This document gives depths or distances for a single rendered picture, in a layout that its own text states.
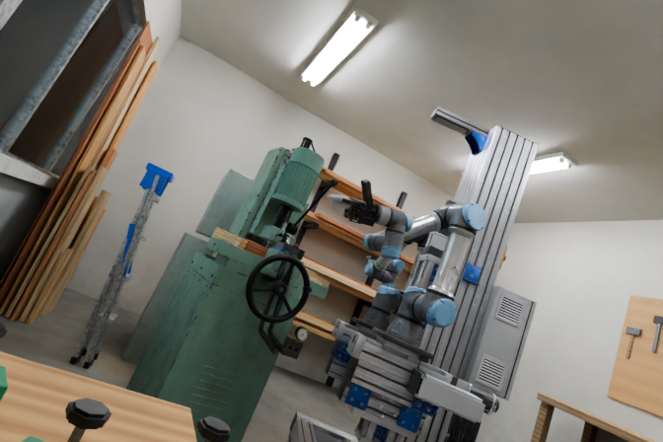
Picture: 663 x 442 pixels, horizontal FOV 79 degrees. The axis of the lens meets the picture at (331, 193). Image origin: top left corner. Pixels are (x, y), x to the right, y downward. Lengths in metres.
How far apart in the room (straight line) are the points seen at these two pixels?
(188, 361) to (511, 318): 1.47
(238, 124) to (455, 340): 3.29
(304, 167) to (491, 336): 1.21
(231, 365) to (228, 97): 3.22
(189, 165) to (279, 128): 1.05
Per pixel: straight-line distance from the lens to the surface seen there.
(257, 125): 4.60
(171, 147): 4.46
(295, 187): 2.06
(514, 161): 2.34
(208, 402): 2.03
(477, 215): 1.80
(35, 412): 0.82
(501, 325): 2.15
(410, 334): 1.81
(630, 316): 4.53
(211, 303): 1.89
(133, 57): 3.25
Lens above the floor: 0.85
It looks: 14 degrees up
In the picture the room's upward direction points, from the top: 24 degrees clockwise
